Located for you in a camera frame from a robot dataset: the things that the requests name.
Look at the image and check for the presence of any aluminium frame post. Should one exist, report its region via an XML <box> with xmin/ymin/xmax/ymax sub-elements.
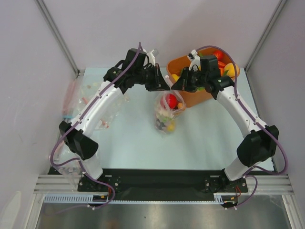
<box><xmin>244</xmin><ymin>0</ymin><xmax>288</xmax><ymax>73</ymax></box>
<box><xmin>34</xmin><ymin>0</ymin><xmax>80</xmax><ymax>77</ymax></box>

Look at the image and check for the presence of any left aluminium frame post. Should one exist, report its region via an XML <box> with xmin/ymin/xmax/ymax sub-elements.
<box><xmin>34</xmin><ymin>0</ymin><xmax>80</xmax><ymax>77</ymax></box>

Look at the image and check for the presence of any right aluminium frame post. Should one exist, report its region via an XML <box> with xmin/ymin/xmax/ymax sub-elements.
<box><xmin>244</xmin><ymin>0</ymin><xmax>288</xmax><ymax>73</ymax></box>

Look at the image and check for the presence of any orange plastic food bin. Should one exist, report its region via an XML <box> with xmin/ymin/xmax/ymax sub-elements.
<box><xmin>166</xmin><ymin>45</ymin><xmax>233</xmax><ymax>108</ymax></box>

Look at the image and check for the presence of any pile of spare zip bags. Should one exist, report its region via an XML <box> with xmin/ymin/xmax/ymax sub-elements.
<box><xmin>70</xmin><ymin>81</ymin><xmax>127</xmax><ymax>135</ymax></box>

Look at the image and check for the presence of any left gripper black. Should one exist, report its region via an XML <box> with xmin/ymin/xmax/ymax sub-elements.
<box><xmin>134</xmin><ymin>63</ymin><xmax>170</xmax><ymax>92</ymax></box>

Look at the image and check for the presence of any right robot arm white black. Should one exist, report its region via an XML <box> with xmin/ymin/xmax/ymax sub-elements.
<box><xmin>171</xmin><ymin>55</ymin><xmax>279</xmax><ymax>191</ymax></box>

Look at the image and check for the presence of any orange tangerine toy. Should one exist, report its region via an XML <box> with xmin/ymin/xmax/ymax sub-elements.
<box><xmin>218</xmin><ymin>61</ymin><xmax>226</xmax><ymax>74</ymax></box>

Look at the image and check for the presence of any yellow lemon toy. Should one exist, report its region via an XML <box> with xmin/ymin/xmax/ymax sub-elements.
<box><xmin>167</xmin><ymin>125</ymin><xmax>175</xmax><ymax>132</ymax></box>

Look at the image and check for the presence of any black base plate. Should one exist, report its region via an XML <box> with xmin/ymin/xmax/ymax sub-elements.
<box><xmin>47</xmin><ymin>168</ymin><xmax>278</xmax><ymax>202</ymax></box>

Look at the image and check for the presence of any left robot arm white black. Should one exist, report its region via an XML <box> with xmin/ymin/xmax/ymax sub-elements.
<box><xmin>59</xmin><ymin>48</ymin><xmax>170</xmax><ymax>191</ymax></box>

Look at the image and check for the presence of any clear zip top bag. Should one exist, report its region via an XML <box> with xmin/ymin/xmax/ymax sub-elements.
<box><xmin>154</xmin><ymin>90</ymin><xmax>186</xmax><ymax>134</ymax></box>

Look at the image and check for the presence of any cauliflower toy white green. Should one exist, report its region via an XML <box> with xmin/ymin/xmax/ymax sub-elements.
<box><xmin>155</xmin><ymin>107</ymin><xmax>173</xmax><ymax>123</ymax></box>

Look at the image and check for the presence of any red apple toy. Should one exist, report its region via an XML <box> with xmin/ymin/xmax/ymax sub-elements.
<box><xmin>165</xmin><ymin>94</ymin><xmax>178</xmax><ymax>109</ymax></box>

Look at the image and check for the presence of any pink peach toy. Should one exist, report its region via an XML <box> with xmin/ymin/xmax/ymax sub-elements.
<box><xmin>159</xmin><ymin>95</ymin><xmax>166</xmax><ymax>109</ymax></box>

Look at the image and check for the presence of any aluminium front rail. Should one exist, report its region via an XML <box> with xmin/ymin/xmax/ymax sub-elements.
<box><xmin>33</xmin><ymin>175</ymin><xmax>294</xmax><ymax>195</ymax></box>

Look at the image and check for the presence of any white cable duct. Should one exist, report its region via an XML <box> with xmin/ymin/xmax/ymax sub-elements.
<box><xmin>43</xmin><ymin>194</ymin><xmax>237</xmax><ymax>205</ymax></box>

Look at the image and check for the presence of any yellow peach toy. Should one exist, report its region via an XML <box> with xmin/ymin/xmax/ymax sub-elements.
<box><xmin>224</xmin><ymin>63</ymin><xmax>240</xmax><ymax>78</ymax></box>

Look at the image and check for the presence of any red strawberry toy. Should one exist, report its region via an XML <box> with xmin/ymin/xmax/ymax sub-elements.
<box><xmin>213</xmin><ymin>50</ymin><xmax>224</xmax><ymax>61</ymax></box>

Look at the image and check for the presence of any dark chestnut toy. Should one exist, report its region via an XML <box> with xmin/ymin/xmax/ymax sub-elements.
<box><xmin>155</xmin><ymin>119</ymin><xmax>162</xmax><ymax>129</ymax></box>

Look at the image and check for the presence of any papaya toy yellow green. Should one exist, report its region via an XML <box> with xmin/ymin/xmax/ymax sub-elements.
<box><xmin>172</xmin><ymin>74</ymin><xmax>180</xmax><ymax>82</ymax></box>

